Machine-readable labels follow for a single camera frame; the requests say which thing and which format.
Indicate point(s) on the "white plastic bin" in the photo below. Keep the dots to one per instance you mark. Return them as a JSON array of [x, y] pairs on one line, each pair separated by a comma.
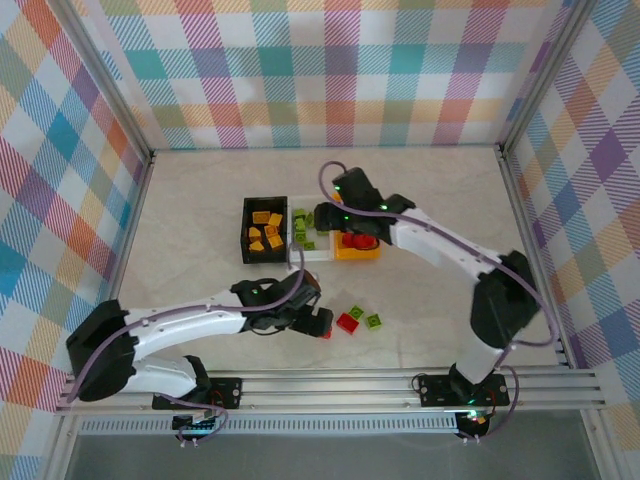
[[320, 252]]

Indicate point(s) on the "long green lego brick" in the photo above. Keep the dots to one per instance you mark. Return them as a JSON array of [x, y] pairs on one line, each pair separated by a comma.
[[301, 231]]

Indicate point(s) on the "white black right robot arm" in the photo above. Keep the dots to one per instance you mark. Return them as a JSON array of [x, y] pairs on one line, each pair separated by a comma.
[[440, 240]]

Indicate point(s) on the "yellow lego brick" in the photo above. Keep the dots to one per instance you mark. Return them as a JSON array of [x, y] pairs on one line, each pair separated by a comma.
[[275, 220], [260, 217], [271, 231], [256, 246], [252, 232], [276, 242]]

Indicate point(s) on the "black plastic bin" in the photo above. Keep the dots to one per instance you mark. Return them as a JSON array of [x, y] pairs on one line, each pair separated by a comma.
[[245, 255]]

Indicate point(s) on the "aluminium frame corner post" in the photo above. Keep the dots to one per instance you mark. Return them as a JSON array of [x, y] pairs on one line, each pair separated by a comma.
[[545, 75], [100, 75]]

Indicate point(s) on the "red lego brick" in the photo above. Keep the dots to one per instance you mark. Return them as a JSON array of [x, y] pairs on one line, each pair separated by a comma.
[[348, 322], [351, 241], [328, 335], [367, 241]]

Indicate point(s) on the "aluminium frame side rail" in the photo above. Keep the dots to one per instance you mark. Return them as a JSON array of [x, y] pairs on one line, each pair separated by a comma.
[[520, 215], [135, 210]]

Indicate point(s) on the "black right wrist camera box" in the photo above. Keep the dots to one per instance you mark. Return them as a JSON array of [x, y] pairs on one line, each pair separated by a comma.
[[357, 187]]

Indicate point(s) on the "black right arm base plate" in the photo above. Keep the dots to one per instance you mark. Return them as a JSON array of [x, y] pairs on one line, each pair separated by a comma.
[[435, 390]]

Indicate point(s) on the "orange plastic bin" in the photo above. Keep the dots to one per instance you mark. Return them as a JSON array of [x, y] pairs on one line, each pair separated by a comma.
[[360, 254]]

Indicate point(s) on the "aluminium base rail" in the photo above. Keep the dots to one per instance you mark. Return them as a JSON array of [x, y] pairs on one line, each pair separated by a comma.
[[325, 387]]

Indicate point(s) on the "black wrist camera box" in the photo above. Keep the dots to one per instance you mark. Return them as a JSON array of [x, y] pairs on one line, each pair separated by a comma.
[[307, 287], [357, 187]]

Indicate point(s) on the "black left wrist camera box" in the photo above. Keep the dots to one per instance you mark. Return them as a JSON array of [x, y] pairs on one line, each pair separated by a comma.
[[307, 287]]

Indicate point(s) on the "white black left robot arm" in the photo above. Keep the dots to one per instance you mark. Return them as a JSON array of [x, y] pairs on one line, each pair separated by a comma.
[[190, 322]]

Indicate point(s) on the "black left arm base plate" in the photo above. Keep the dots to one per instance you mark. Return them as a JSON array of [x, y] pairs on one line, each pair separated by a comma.
[[227, 392]]

